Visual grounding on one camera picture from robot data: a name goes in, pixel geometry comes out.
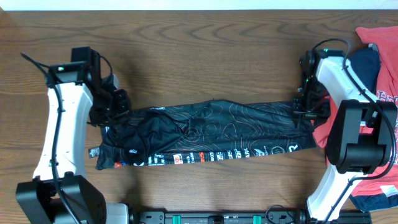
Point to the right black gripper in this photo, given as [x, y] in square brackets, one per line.
[321, 114]

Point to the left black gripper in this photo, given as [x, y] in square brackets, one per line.
[101, 115]

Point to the black orange-patterned cycling jersey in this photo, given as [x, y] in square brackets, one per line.
[209, 131]

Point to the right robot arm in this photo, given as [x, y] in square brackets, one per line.
[361, 138]

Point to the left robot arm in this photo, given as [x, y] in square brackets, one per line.
[59, 191]

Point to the navy blue garment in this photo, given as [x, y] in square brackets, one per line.
[377, 194]

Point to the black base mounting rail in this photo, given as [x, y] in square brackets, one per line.
[272, 216]

